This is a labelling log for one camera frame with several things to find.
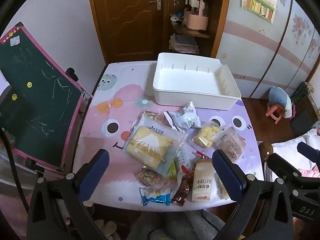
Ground white plastic bin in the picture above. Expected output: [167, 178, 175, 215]
[152, 52, 242, 111]

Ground yellow cake packet mountain print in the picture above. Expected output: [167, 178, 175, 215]
[122, 124, 188, 178]

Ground colourful wall poster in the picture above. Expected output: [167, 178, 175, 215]
[240, 0, 277, 23]

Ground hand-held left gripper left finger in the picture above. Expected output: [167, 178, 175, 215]
[27, 149, 110, 240]

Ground blue white candy packet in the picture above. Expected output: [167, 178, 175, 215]
[139, 187, 172, 207]

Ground small toy figurines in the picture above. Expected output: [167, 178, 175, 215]
[171, 12, 185, 25]

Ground white pillow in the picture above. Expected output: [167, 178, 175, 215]
[271, 130, 320, 170]

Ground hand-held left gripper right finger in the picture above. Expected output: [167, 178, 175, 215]
[212, 149, 293, 240]

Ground brown wooden door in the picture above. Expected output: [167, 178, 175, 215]
[86, 0, 173, 64]

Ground red edged clear packet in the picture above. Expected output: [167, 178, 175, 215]
[196, 151, 213, 163]

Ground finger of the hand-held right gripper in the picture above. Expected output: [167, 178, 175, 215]
[297, 141, 320, 162]
[267, 152, 309, 188]

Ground pink handled basket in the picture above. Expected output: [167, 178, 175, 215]
[184, 0, 209, 30]

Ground brown wooden bed knob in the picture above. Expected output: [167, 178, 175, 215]
[259, 142, 273, 160]

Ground grey fleece clothing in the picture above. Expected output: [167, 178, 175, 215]
[126, 209, 227, 240]

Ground grey white snack packet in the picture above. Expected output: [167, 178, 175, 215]
[179, 102, 202, 130]
[164, 110, 185, 132]

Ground clear blue print packet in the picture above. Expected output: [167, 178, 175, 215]
[175, 147, 200, 173]

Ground green chalkboard easel pink frame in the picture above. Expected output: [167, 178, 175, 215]
[0, 22, 94, 173]

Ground white cracker packet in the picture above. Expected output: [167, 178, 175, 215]
[191, 161, 217, 203]

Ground clear nut bar packet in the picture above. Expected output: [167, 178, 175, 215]
[139, 110, 163, 130]

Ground yellow puffed rice cake packet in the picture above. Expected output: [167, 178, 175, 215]
[192, 120, 223, 148]

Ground round nut cake packet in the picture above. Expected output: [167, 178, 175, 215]
[136, 164, 173, 190]

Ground dark brown red packet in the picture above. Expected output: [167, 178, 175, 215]
[171, 165, 195, 207]

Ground pink plastic stool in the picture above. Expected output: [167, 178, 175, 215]
[265, 102, 285, 124]

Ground green snack packet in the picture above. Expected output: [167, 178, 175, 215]
[167, 161, 178, 180]

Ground wooden corner shelf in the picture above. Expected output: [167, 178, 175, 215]
[166, 0, 232, 58]

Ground pale rice cake packet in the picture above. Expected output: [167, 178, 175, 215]
[215, 177, 232, 200]

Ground clear brown cake packet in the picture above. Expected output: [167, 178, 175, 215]
[210, 125, 247, 162]

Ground pink blanket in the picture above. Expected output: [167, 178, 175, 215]
[297, 167, 320, 180]

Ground stack of folded towels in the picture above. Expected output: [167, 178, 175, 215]
[169, 34, 200, 55]

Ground blue round cushion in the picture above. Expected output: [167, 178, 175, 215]
[269, 87, 293, 118]

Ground cartoon printed tablecloth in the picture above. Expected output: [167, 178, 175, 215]
[72, 61, 266, 209]

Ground green printed box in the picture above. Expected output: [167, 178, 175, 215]
[290, 82, 313, 110]

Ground floral printed wardrobe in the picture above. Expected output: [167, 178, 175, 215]
[216, 0, 320, 99]

